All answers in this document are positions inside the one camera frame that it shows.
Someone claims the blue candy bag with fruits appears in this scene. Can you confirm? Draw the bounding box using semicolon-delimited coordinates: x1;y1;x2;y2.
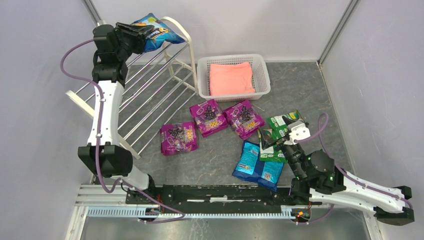
131;13;185;53

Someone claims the pink folded cloth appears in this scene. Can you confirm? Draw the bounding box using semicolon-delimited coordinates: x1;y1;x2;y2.
209;62;256;96

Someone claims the white plastic basket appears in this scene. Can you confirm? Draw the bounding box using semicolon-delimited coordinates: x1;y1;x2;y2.
196;54;271;102

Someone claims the purple candy bag left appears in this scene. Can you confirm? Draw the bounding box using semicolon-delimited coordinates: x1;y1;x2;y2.
160;121;198;156

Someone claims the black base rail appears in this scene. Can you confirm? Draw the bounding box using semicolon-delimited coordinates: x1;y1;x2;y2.
125;184;310;215

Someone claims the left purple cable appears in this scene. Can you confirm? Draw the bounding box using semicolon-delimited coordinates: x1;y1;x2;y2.
59;38;185;224

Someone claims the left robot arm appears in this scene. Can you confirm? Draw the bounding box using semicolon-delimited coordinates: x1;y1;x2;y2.
77;22;154;192

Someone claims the purple candy bag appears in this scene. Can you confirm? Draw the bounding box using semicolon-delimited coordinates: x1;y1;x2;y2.
160;121;198;156
189;99;228;138
223;100;265;140

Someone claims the purple candy bag right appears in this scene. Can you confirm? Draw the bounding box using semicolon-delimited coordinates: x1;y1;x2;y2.
223;100;265;140

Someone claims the cream metal shelf rack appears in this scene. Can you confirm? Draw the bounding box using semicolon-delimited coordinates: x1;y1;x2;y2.
65;16;199;161

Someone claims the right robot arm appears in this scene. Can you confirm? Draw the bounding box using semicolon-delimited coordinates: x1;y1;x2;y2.
259;113;415;226

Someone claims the green candy bag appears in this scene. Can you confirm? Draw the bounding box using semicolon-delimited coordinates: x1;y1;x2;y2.
267;110;305;139
257;130;287;163

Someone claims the purple candy bag middle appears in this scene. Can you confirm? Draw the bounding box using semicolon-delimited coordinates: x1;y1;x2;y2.
189;99;228;138

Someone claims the blue candy bag back side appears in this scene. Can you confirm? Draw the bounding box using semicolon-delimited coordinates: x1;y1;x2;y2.
232;140;284;192

